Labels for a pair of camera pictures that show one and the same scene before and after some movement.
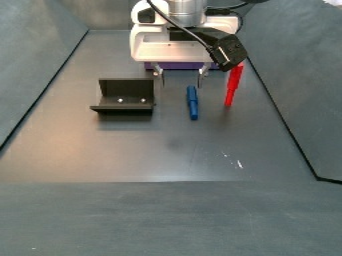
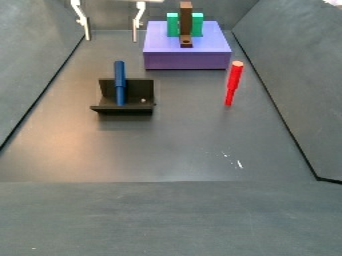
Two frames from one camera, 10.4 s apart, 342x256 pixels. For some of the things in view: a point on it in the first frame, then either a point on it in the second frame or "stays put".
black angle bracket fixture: [126, 94] stays put
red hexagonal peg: [236, 75] stays put
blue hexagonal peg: [193, 102] → [120, 66]
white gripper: [158, 42] → [82, 20]
